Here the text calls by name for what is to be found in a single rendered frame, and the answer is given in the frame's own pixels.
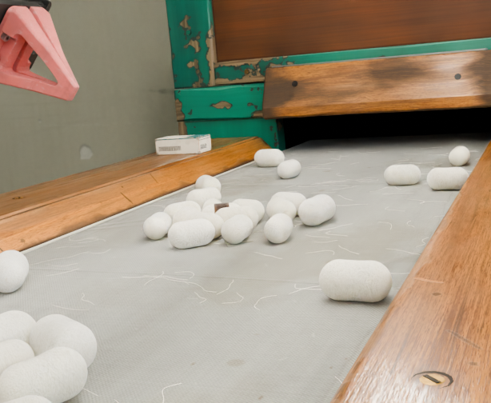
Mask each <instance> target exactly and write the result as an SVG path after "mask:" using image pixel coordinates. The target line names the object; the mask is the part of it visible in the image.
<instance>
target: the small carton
mask: <svg viewBox="0 0 491 403"><path fill-rule="evenodd" d="M155 145H156V154H157V155H170V154H200V153H203V152H206V151H209V150H211V141H210V134H197V135H181V136H167V137H163V138H158V139H155Z"/></svg>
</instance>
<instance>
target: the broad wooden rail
mask: <svg viewBox="0 0 491 403"><path fill-rule="evenodd" d="M210 141H211V150H209V151H206V152H203V153H200V154H170V155H157V154H156V152H154V153H151V154H146V155H142V156H140V157H136V158H131V159H128V160H125V161H122V162H116V163H113V164H110V165H107V166H102V167H98V168H95V169H92V170H87V171H84V172H81V173H77V174H72V175H69V176H65V177H63V178H57V179H54V180H51V181H47V182H43V183H39V184H36V185H33V186H27V187H25V188H21V189H18V190H13V191H10V192H6V193H4V194H0V253H2V252H4V251H7V250H16V251H18V252H22V251H24V250H27V249H30V248H32V247H35V246H37V245H41V244H42V243H45V242H47V241H51V240H53V239H55V238H57V237H61V236H63V235H65V234H68V233H71V232H74V231H75V230H78V229H81V228H83V227H86V226H88V225H92V224H94V223H96V222H98V221H101V220H104V219H107V218H108V217H112V216H114V215H116V214H119V213H122V212H125V211H127V210H129V209H133V208H134V207H137V206H140V205H143V204H145V203H147V202H151V201H153V200H155V199H158V198H161V197H163V196H166V195H167V194H171V193H173V192H176V191H178V190H181V189H184V188H186V187H188V186H191V185H194V184H196V181H197V180H198V179H199V178H200V177H201V176H202V175H209V176H211V177H214V176H217V175H219V174H223V173H225V172H227V171H229V170H232V169H235V168H237V167H239V166H243V165H245V164H247V163H250V162H253V161H254V155H255V154H256V153H257V152H258V151H259V150H271V149H272V148H271V147H270V146H269V145H268V144H267V143H266V142H265V141H264V140H263V139H262V138H259V137H258V136H256V137H239V138H211V139H210Z"/></svg>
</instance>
